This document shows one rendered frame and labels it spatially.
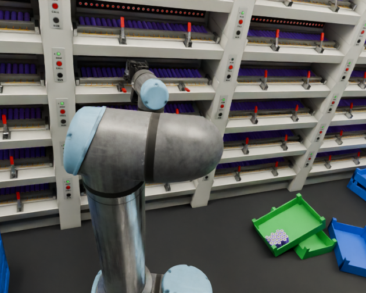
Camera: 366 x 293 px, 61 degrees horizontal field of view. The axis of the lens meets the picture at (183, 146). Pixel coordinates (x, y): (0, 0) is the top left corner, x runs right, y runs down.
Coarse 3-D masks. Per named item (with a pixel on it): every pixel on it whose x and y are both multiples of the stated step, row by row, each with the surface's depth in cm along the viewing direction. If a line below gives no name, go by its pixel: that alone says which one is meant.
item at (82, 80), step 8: (80, 80) 120; (88, 80) 121; (96, 80) 122; (104, 80) 123; (112, 80) 124; (120, 80) 126; (160, 80) 132; (168, 80) 133; (176, 80) 135; (184, 80) 136; (192, 80) 137; (200, 80) 139; (208, 80) 140
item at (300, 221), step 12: (288, 204) 168; (300, 204) 169; (264, 216) 166; (276, 216) 169; (288, 216) 167; (300, 216) 164; (312, 216) 162; (264, 228) 166; (276, 228) 164; (288, 228) 162; (300, 228) 160; (312, 228) 152; (264, 240) 158; (300, 240) 153; (276, 252) 151
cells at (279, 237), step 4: (280, 232) 155; (284, 232) 154; (272, 236) 155; (276, 236) 154; (280, 236) 153; (284, 236) 154; (268, 240) 154; (272, 240) 153; (276, 240) 153; (280, 240) 152; (284, 240) 151; (288, 240) 153; (272, 244) 152; (276, 244) 151; (280, 244) 151; (284, 244) 153
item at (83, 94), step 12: (108, 60) 132; (120, 60) 134; (144, 60) 138; (156, 60) 140; (168, 60) 142; (180, 60) 144; (192, 60) 146; (204, 60) 147; (204, 72) 148; (216, 84) 138; (84, 96) 119; (96, 96) 121; (108, 96) 123; (120, 96) 125; (180, 96) 135; (192, 96) 137; (204, 96) 139
